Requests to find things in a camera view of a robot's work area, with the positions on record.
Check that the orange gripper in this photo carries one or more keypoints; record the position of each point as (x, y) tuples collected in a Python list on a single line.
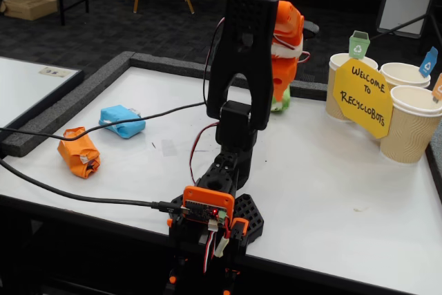
[(285, 73)]

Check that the green paper-wrapped rubbish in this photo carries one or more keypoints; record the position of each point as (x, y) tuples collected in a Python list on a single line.
[(285, 103)]

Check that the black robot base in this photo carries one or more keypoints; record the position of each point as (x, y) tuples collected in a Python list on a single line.
[(248, 212)]

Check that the orange and black robot arm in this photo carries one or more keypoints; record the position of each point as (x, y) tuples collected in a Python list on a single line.
[(241, 67)]

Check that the blue paper-wrapped rubbish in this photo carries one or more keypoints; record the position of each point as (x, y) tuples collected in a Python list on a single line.
[(117, 117)]

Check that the orange paper-wrapped rubbish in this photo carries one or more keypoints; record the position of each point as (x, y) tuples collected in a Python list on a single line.
[(76, 157)]

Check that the paper cup with green tag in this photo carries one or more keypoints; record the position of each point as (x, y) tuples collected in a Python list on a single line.
[(331, 108)]

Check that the yellow welcome sign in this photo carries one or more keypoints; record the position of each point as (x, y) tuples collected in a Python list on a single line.
[(364, 112)]

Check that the green recycling bin tag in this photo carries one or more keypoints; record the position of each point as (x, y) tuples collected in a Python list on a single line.
[(359, 46)]

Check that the dark grey foam strip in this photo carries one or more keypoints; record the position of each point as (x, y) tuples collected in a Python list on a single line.
[(69, 106), (435, 163), (179, 67)]

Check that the paper cup with blue tag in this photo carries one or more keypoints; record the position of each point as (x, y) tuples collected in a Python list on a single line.
[(404, 74)]

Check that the orange controller board holder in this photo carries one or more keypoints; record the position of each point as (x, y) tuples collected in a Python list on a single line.
[(207, 196)]

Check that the black metal bar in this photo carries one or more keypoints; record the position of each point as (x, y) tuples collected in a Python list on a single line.
[(400, 27)]

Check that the paper cup with orange tag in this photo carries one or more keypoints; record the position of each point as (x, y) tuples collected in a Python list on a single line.
[(411, 132)]

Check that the blue recycling bin tag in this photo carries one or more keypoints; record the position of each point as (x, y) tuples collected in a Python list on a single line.
[(427, 63)]

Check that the orange recycling bin tag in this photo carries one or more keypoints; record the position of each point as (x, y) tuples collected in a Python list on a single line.
[(438, 89)]

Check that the small paper label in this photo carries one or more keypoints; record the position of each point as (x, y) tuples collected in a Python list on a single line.
[(55, 72)]

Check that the cardboard box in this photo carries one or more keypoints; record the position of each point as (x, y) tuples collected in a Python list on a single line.
[(29, 6)]

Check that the white panel with black frame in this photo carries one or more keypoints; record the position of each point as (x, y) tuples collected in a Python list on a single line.
[(411, 1)]

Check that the whiteboard with black frame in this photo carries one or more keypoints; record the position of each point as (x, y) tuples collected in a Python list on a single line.
[(27, 84)]

